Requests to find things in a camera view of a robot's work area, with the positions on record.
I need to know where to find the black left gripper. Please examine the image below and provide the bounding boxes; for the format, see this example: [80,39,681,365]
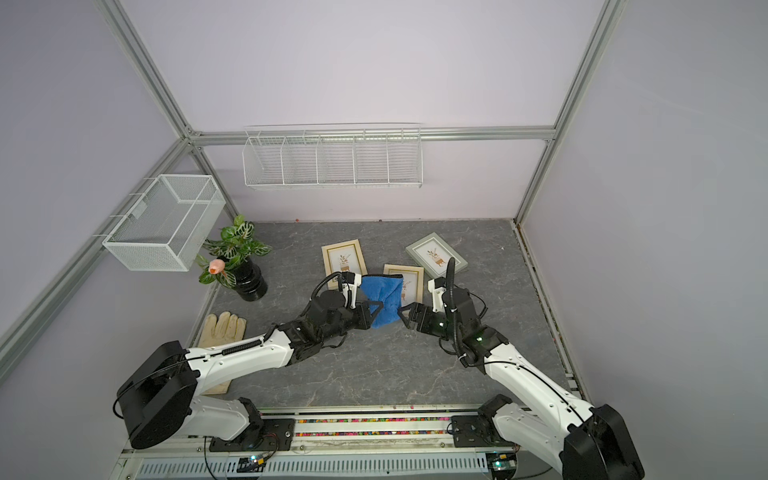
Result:
[320,299,383,343]

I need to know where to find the light wood picture frame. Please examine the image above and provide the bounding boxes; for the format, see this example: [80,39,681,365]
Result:
[383,264,425,306]

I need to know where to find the blue microfibre cloth black trim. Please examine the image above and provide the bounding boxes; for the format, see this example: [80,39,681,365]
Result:
[361,275,403,329]

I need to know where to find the green-grey picture frame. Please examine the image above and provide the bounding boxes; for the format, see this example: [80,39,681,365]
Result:
[406,233,469,279]

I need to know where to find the beige picture frame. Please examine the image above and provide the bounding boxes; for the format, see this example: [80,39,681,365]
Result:
[321,239,368,275]

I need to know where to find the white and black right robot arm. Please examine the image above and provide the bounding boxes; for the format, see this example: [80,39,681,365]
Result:
[399,287,645,479]

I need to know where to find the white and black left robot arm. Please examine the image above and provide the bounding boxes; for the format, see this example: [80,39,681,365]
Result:
[115,290,383,451]

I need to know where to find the black glossy plant vase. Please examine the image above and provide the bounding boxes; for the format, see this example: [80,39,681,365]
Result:
[231,258,268,302]

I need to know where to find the green artificial plant pink flower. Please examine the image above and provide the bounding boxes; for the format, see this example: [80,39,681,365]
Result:
[195,215,272,290]

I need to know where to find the right electronics board green led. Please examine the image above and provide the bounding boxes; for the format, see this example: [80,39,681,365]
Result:
[486,452,517,478]

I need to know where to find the electronics board green led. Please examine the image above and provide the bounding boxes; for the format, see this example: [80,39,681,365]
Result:
[236,456,267,473]
[486,452,517,478]

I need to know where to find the left electronics board green led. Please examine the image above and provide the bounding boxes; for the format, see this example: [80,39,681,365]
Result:
[236,456,267,473]

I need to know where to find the aluminium mounting rail front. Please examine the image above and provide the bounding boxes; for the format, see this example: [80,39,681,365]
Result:
[122,407,622,460]

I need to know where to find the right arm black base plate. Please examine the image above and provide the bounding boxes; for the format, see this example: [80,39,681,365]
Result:
[446,415,516,448]

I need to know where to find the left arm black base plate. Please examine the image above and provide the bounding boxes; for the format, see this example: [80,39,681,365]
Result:
[209,418,296,453]

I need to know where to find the white vented cable duct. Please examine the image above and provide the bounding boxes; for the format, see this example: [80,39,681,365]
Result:
[128,453,490,479]

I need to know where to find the long white wire shelf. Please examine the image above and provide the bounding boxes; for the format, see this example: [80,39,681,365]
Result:
[242,123,424,190]

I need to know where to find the white wire basket left wall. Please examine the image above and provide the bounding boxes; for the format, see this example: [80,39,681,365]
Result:
[102,174,226,272]

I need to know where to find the aluminium cage frame profiles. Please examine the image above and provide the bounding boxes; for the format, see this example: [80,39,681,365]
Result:
[1,1,626,380]

